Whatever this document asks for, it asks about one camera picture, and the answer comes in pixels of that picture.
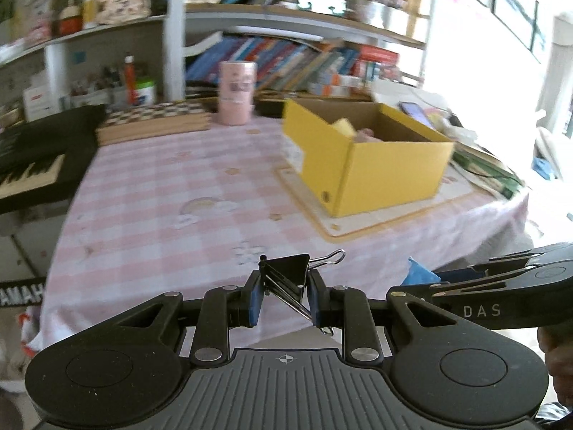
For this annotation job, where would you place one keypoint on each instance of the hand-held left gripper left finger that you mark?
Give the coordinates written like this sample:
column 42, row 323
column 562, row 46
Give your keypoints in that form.
column 255, row 304

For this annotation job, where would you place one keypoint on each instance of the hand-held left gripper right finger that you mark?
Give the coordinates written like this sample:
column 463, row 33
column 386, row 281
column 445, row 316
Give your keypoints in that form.
column 315, row 304

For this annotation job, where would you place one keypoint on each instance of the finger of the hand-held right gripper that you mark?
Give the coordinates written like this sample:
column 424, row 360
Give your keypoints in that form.
column 515, row 282
column 418, row 273

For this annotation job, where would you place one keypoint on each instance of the black binder clip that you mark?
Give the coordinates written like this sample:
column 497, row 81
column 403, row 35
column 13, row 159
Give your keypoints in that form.
column 291, row 273

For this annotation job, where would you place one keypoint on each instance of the yellow cardboard box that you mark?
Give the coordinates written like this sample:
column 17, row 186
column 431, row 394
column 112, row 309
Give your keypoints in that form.
column 389, row 174

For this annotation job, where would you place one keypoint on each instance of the pink plush toy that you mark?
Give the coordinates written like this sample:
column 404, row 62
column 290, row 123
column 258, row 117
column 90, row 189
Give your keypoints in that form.
column 367, row 134

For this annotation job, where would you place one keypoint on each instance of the yellow tape roll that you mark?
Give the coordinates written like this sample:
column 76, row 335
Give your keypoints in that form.
column 344, row 127

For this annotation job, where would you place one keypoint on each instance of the pink checked desktop tablecloth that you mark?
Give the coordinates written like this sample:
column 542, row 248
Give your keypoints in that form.
column 179, row 233

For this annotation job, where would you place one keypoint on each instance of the person's right hand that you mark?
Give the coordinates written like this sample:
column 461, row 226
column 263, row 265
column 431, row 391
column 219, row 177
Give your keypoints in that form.
column 559, row 358

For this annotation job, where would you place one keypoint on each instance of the green book stack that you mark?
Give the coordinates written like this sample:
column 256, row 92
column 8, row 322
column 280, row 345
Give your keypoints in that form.
column 488, row 172

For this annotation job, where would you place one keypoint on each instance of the small blue object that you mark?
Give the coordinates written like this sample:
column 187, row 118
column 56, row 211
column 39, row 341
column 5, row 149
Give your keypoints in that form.
column 545, row 169

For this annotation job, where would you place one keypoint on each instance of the black smartphone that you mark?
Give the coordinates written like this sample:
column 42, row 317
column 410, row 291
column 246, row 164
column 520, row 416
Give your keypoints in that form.
column 416, row 114

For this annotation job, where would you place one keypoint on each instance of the stack of white papers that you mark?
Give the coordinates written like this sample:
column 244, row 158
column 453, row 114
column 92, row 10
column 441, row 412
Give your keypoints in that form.
column 398, row 92

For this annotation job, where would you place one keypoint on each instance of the orange and white small box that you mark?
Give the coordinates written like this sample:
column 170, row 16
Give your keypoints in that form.
column 340, row 79
column 330, row 89

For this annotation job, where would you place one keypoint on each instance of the pink cup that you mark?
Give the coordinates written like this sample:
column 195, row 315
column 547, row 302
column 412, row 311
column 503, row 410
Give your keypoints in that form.
column 236, row 94

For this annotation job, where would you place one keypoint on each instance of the checkered wooden box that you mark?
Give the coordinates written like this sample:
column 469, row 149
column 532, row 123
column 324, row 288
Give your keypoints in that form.
column 147, row 116

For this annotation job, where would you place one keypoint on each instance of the red box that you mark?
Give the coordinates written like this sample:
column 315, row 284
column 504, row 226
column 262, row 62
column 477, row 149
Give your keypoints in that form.
column 378, row 58

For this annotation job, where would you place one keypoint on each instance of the green-lid white jar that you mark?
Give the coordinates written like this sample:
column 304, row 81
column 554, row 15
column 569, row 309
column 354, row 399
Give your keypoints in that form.
column 145, row 94

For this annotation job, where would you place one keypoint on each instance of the row of slanted books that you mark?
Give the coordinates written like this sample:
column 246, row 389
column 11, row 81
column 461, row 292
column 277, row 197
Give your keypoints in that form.
column 268, row 62

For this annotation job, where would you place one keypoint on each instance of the white pen pot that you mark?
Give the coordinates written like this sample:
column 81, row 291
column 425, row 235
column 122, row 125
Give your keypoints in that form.
column 385, row 18

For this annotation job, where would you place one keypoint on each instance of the black piano keyboard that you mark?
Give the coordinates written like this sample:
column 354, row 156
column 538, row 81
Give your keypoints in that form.
column 27, row 143

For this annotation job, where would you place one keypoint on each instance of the window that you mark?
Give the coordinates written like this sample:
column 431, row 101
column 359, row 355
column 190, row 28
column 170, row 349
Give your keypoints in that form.
column 506, row 0

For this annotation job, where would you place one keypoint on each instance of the white shelf unit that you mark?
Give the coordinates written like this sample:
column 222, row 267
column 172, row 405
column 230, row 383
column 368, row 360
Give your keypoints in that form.
column 174, row 31

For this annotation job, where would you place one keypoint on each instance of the red and white jar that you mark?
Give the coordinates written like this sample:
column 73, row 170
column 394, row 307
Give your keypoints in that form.
column 71, row 21

